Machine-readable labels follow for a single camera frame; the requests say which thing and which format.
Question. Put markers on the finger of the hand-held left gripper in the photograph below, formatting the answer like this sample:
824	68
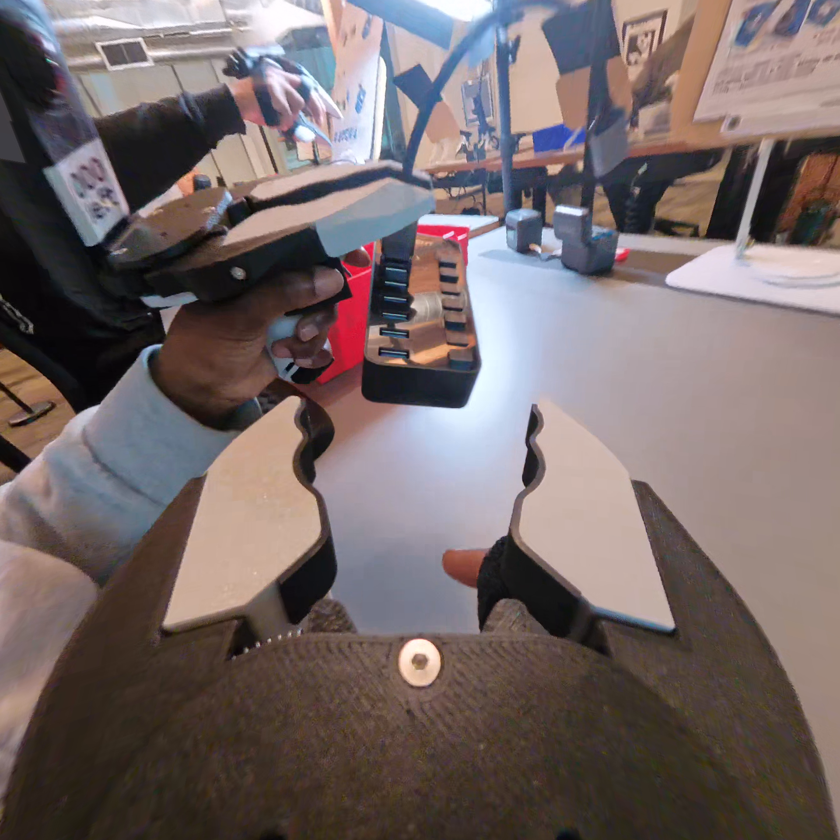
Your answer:
367	216
308	180

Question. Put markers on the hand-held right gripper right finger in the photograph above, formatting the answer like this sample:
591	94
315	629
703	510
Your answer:
590	525

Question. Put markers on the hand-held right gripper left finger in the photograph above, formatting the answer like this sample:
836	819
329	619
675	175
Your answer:
249	525

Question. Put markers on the black usb hub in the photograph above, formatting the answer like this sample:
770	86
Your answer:
420	387

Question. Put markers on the person's left hand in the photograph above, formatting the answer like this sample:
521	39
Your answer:
210	354

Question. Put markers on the person's right hand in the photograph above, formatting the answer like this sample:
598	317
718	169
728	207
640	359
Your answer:
464	568

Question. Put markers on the red plastic bin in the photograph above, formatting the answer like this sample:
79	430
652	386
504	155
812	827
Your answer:
348	315

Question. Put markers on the small grey box device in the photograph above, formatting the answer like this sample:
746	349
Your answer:
523	229

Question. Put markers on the blue bin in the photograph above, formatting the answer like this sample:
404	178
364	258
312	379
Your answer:
558	139

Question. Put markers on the ceiling air vent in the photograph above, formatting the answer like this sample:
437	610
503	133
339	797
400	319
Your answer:
124	54

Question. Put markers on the white sheet stand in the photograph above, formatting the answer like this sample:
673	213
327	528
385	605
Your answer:
722	275

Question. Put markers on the cardboard backing board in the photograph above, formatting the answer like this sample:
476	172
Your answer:
688	79

